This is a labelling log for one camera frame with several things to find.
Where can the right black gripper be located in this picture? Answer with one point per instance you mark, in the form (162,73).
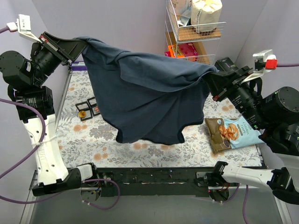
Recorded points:
(229,83)

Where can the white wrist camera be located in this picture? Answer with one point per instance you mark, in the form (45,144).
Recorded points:
(264,62)
(23,27)

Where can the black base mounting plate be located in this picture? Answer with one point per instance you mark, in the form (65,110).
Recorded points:
(157,181)

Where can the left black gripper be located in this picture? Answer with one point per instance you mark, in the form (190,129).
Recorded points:
(56,49)

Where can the navy blue printed t-shirt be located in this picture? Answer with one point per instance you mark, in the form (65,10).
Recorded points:
(146,96)

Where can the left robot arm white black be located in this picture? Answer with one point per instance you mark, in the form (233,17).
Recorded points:
(34,103)

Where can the black display case gold brooch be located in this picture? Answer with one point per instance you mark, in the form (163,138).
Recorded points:
(84,111)

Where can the black display case pink brooch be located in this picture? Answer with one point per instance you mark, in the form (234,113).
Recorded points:
(93,105)

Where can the teal blue box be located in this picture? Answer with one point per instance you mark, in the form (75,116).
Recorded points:
(185,19)

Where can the cassava chips bag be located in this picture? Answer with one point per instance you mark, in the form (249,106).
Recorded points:
(226,134)

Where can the pink white carton top shelf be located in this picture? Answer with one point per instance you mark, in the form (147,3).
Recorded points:
(181,8)

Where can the white wire shelf rack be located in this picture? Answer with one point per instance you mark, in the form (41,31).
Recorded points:
(206,45)

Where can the aluminium rail frame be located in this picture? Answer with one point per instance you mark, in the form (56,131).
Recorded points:
(80,147)

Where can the floral patterned table mat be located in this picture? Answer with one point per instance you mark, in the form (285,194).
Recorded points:
(94,140)

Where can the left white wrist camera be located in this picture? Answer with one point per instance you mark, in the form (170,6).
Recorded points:
(23,27)

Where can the black green box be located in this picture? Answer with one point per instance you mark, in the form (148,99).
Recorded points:
(225,65)

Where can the purple flat box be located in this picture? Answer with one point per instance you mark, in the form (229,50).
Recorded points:
(78,66)

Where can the magenta pink box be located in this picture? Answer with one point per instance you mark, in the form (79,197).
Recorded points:
(189,51)

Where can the orange snack box upper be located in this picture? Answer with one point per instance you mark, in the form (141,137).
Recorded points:
(174,51)

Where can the cream paper wrapped roll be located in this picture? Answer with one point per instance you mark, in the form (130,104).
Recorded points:
(205,15)

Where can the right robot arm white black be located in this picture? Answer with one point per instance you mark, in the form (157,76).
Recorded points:
(277,115)

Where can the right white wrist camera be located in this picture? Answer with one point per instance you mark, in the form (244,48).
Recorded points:
(264,62)

